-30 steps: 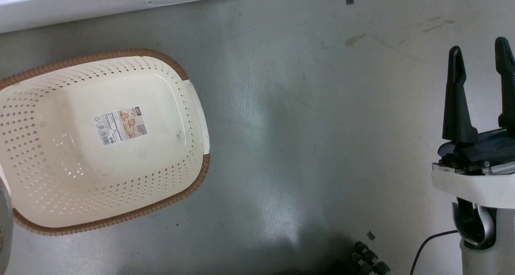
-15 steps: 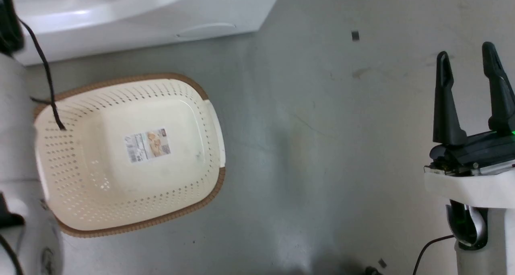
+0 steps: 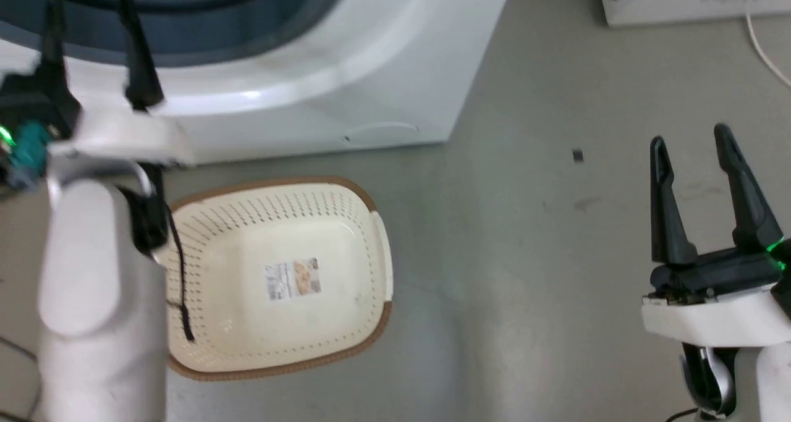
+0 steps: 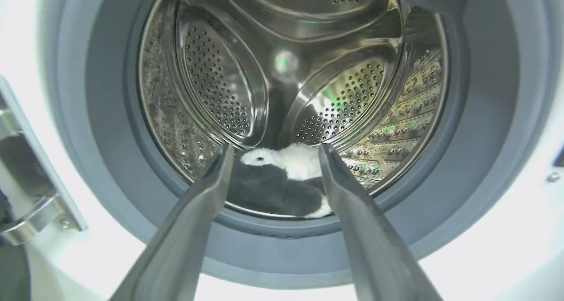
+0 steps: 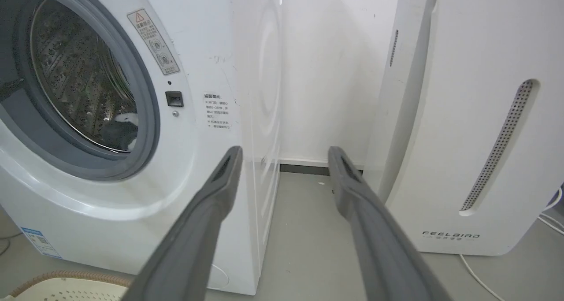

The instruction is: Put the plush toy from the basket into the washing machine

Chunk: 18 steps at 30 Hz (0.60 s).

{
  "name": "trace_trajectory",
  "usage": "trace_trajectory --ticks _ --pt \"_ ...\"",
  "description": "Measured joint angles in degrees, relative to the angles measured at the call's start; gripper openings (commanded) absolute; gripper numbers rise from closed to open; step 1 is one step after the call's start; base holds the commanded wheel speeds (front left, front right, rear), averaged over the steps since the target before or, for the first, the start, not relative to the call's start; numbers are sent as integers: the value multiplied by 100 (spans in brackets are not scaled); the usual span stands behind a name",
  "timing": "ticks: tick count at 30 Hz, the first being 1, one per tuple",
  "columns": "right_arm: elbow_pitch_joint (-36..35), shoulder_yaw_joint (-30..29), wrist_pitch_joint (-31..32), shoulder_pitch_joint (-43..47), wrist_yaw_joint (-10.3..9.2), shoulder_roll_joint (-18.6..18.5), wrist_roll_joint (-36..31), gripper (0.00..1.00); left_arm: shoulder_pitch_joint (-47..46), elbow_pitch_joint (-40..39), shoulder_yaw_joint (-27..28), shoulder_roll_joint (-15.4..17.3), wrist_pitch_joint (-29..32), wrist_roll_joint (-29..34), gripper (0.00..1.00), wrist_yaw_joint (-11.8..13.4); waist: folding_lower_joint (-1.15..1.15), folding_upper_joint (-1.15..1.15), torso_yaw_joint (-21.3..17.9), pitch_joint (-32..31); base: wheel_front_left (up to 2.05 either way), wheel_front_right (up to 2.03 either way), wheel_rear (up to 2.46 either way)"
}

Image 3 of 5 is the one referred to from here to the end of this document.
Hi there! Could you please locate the dark blue washer door gasket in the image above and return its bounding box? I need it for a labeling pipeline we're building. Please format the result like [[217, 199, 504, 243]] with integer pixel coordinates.
[[0, 0, 354, 68]]

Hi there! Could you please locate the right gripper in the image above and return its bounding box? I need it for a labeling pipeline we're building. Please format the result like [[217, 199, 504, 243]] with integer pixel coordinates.
[[641, 123, 791, 350]]

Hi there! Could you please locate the white floor cable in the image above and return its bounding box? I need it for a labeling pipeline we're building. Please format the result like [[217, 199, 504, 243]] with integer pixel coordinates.
[[744, 11, 791, 90]]

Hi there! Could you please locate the printed label sticker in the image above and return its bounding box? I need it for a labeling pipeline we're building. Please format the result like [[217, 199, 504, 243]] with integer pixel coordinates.
[[264, 258, 322, 302]]

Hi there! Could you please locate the thin black floor cable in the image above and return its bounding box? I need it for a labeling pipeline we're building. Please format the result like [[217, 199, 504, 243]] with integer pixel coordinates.
[[0, 335, 41, 422]]

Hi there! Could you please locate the teal plug on left gripper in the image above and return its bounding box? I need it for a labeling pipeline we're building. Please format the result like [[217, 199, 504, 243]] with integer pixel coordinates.
[[5, 122, 51, 191]]

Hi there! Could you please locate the cream perforated basket brown rim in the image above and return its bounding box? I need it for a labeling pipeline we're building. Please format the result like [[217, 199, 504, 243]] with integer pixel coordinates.
[[151, 176, 394, 382]]

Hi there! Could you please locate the washing machine filter flap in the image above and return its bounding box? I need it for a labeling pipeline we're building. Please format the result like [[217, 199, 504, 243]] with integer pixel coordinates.
[[341, 122, 420, 145]]

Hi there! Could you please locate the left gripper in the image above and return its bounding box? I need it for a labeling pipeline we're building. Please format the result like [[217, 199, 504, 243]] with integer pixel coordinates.
[[0, 0, 193, 167]]

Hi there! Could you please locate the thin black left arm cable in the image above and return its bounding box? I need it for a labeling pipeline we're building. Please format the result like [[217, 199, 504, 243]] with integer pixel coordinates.
[[162, 203, 196, 344]]

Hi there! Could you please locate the white front-load washing machine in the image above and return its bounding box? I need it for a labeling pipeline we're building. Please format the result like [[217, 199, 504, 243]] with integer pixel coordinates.
[[0, 0, 515, 167]]

